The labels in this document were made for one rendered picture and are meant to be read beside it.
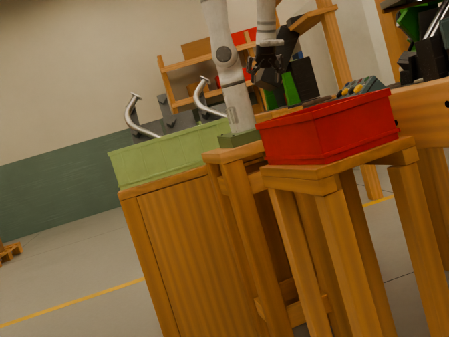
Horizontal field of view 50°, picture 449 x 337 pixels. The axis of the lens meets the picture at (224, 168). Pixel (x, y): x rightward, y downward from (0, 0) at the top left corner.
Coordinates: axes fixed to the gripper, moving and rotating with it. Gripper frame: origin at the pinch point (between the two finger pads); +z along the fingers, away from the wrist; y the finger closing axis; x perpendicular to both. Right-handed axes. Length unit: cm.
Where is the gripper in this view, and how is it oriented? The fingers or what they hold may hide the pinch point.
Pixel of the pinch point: (264, 81)
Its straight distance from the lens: 186.3
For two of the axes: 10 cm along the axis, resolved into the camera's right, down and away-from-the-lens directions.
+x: 2.8, 3.6, -8.9
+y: -9.6, 1.2, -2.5
